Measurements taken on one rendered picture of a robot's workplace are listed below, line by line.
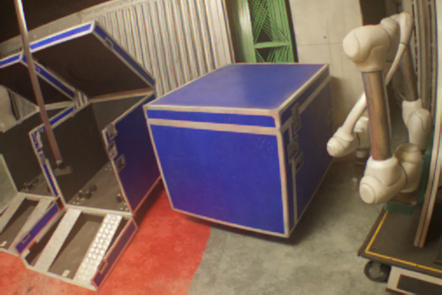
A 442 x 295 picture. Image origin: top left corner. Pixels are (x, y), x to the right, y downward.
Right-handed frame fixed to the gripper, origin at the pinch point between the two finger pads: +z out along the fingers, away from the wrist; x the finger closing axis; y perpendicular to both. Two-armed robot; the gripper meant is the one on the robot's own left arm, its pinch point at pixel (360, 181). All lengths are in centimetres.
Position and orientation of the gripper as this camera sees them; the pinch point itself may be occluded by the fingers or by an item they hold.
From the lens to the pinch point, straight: 187.2
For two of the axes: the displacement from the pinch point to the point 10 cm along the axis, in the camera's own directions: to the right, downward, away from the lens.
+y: -7.4, -1.3, 6.6
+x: -6.5, 3.7, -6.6
